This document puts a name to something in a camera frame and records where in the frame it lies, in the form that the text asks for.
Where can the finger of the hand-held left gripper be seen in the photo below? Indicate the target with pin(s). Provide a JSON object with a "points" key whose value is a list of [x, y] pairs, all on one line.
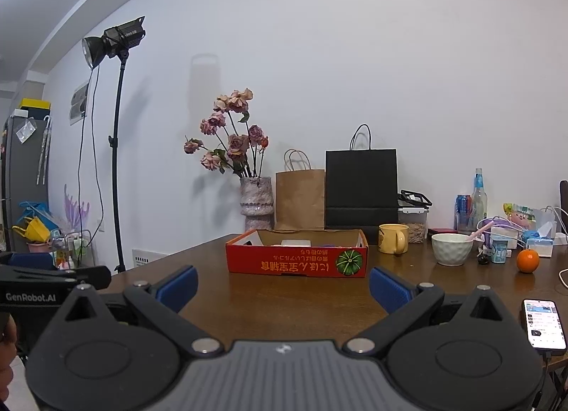
{"points": [[66, 277], [33, 260]]}

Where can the pink spoon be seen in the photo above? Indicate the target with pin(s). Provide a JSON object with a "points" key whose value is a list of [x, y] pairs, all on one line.
{"points": [[481, 229]]}

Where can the orange fruit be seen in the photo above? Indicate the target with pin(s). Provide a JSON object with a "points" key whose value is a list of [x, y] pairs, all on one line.
{"points": [[528, 261]]}

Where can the grey wall panel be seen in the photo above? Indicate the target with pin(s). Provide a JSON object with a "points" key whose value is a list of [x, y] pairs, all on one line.
{"points": [[79, 102]]}

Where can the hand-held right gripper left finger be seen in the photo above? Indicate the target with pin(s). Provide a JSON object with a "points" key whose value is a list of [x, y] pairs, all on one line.
{"points": [[177, 289]]}

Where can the white bowl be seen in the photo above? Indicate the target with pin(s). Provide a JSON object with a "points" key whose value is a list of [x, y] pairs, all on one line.
{"points": [[452, 251]]}

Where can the white paper bag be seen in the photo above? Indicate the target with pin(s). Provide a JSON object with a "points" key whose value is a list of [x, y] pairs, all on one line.
{"points": [[545, 220]]}

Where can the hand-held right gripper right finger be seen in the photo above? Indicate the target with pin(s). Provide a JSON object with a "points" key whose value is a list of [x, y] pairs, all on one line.
{"points": [[390, 289]]}

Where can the black paper bag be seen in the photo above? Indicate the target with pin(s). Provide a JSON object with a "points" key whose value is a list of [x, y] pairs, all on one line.
{"points": [[361, 189]]}

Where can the dark wooden chair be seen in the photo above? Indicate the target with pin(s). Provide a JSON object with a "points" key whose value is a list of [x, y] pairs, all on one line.
{"points": [[564, 202]]}

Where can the red cardboard box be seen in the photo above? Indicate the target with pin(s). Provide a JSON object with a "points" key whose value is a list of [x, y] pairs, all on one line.
{"points": [[275, 264]]}

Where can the black smartphone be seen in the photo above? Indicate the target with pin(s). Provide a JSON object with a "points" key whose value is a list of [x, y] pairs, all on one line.
{"points": [[543, 324]]}

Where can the clear plastic container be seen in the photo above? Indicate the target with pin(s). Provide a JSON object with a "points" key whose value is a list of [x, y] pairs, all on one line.
{"points": [[295, 243]]}

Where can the purple feather decoration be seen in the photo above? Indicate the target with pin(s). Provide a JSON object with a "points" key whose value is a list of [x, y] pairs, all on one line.
{"points": [[75, 211]]}

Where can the yellow mug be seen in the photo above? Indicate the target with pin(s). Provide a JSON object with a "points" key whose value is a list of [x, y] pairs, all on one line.
{"points": [[390, 238]]}

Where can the yellow bag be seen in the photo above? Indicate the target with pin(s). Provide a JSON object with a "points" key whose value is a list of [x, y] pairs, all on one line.
{"points": [[33, 229]]}

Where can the mottled pink vase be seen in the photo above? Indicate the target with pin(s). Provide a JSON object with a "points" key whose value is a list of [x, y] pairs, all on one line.
{"points": [[255, 204]]}

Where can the black studio light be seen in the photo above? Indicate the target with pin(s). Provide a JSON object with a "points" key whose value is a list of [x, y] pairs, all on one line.
{"points": [[113, 38]]}

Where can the dried pink flowers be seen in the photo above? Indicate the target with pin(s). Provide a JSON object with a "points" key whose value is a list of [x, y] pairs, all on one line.
{"points": [[230, 136]]}

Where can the yellow box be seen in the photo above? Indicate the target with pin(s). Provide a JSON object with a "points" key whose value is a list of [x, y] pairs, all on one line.
{"points": [[35, 104]]}

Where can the clear glass bottle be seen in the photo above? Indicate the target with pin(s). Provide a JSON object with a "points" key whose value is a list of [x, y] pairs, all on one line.
{"points": [[479, 202]]}

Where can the blue plastic bag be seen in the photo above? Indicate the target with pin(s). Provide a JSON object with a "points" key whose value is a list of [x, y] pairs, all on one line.
{"points": [[37, 209]]}

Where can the blue drink can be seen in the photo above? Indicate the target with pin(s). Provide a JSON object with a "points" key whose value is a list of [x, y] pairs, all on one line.
{"points": [[463, 213]]}

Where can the small black object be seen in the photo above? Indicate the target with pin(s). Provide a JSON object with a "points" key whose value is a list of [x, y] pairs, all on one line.
{"points": [[483, 259]]}

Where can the clear folded umbrella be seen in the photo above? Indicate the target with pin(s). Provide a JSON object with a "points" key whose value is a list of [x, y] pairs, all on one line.
{"points": [[44, 149]]}

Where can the purple plastic cup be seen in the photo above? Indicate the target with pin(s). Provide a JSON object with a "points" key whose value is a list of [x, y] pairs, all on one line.
{"points": [[492, 223]]}

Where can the grey refrigerator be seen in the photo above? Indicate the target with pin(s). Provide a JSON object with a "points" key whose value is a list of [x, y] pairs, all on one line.
{"points": [[24, 171]]}

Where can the black-lidded food container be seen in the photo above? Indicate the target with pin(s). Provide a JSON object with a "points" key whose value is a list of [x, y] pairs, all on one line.
{"points": [[415, 224]]}

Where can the small red box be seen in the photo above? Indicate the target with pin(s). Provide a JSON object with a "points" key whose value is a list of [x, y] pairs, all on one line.
{"points": [[441, 231]]}

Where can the small white box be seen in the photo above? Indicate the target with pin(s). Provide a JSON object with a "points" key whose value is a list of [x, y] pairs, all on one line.
{"points": [[506, 235]]}

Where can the colourful snack packet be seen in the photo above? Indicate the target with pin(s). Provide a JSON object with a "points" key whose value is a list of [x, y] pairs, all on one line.
{"points": [[519, 216]]}

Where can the brown paper bag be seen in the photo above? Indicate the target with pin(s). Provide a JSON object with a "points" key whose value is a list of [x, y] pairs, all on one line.
{"points": [[299, 200]]}

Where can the black light stand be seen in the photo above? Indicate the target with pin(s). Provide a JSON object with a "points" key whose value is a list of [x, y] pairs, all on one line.
{"points": [[117, 149]]}

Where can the blue tissue box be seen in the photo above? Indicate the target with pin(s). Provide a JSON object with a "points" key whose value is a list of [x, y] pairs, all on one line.
{"points": [[539, 247]]}

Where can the pink bucket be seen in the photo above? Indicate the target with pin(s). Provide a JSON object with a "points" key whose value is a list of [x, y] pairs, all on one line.
{"points": [[40, 247]]}

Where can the person's left hand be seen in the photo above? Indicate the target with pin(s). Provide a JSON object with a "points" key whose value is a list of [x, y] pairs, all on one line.
{"points": [[6, 329]]}

